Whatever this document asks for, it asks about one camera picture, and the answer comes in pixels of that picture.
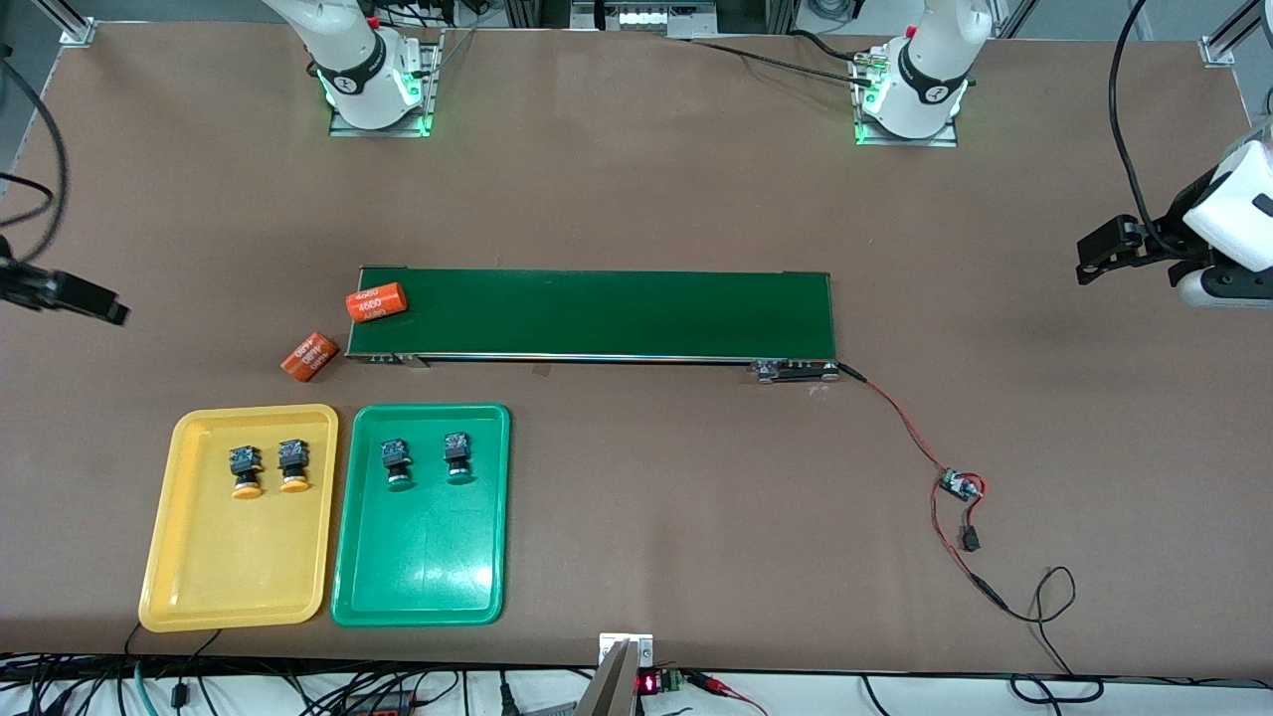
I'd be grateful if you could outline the small metal mounting bracket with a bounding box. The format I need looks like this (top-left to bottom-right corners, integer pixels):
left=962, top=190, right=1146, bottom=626
left=598, top=631, right=655, bottom=669

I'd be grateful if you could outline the red clip lead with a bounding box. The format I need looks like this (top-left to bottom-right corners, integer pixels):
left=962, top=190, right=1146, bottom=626
left=684, top=668, right=769, bottom=716

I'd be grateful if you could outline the aluminium frame post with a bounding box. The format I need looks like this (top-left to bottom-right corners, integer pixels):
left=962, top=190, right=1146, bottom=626
left=1198, top=0, right=1273, bottom=69
left=40, top=0, right=97, bottom=46

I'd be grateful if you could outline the green plastic tray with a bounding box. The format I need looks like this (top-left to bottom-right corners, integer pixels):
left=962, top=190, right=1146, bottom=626
left=329, top=402, right=512, bottom=628

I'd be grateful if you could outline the grey metal bar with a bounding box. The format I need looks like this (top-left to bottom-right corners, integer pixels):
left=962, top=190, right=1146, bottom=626
left=574, top=639, right=639, bottom=716

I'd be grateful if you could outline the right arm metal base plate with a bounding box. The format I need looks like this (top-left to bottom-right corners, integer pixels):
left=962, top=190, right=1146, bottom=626
left=328, top=28, right=445, bottom=138

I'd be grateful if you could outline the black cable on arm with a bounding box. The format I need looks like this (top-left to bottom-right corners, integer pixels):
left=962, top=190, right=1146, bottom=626
left=1109, top=0, right=1184, bottom=255
left=0, top=58, right=69, bottom=268

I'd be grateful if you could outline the orange cylinder printed 4680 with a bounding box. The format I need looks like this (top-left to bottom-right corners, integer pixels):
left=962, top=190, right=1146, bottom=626
left=279, top=331, right=339, bottom=383
left=345, top=281, right=411, bottom=324

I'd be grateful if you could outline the white device behind table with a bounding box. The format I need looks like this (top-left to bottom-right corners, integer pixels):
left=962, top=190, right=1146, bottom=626
left=572, top=0, right=719, bottom=39

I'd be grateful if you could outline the black cable across table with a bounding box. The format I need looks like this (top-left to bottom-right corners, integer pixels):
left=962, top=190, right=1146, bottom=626
left=686, top=38, right=881, bottom=86

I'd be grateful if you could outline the green belt mini conveyor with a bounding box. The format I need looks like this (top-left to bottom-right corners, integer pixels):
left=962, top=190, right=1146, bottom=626
left=344, top=266, right=842, bottom=385

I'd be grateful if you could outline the yellow plastic tray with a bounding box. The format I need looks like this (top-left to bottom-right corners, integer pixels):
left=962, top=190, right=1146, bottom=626
left=137, top=403, right=340, bottom=634

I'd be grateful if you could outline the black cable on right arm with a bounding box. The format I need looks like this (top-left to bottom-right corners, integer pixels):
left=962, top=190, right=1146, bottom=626
left=0, top=58, right=69, bottom=268

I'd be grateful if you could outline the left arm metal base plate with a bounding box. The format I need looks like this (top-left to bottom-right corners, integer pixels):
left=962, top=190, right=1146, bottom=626
left=850, top=50, right=961, bottom=148

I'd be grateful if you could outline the yellow mushroom push button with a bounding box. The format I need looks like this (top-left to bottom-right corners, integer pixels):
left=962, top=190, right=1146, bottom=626
left=276, top=439, right=311, bottom=493
left=228, top=446, right=264, bottom=500

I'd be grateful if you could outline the thin black looped cable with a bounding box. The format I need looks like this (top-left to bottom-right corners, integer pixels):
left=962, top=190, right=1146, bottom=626
left=1002, top=565, right=1107, bottom=707

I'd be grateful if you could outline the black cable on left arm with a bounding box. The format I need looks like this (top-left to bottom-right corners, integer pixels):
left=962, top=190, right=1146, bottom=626
left=1109, top=0, right=1184, bottom=255

